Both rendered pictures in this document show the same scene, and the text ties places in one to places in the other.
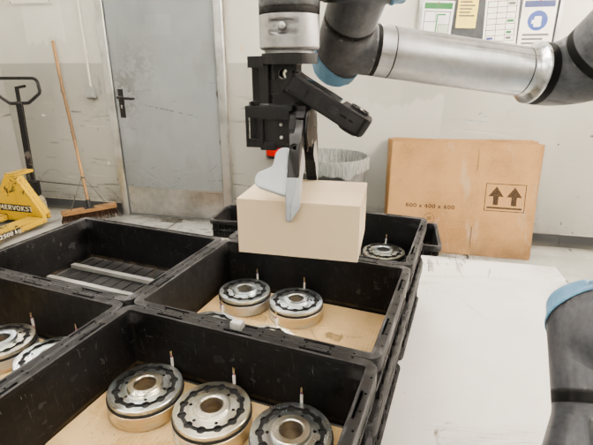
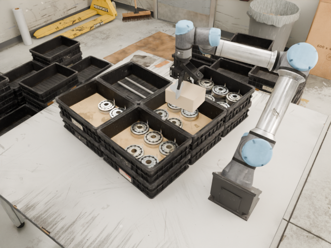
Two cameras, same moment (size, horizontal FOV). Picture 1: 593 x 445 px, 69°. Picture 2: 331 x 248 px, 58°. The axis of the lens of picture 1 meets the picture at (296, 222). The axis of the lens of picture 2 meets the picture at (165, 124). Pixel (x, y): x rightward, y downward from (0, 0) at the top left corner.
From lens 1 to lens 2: 99 cm
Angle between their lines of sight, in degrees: 29
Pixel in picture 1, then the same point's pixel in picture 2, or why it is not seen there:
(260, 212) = (170, 94)
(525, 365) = not seen: hidden behind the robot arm
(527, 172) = not seen: outside the picture
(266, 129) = (174, 73)
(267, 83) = (176, 62)
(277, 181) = (175, 88)
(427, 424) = (218, 157)
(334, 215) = (187, 100)
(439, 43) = (235, 50)
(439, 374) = (234, 145)
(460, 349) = not seen: hidden behind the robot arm
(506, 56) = (258, 57)
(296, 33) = (182, 55)
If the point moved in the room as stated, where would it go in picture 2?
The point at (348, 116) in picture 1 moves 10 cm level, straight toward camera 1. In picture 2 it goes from (194, 77) to (184, 88)
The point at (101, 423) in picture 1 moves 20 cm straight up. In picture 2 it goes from (128, 133) to (125, 105)
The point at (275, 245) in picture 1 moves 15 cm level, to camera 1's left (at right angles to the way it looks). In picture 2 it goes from (174, 103) to (146, 96)
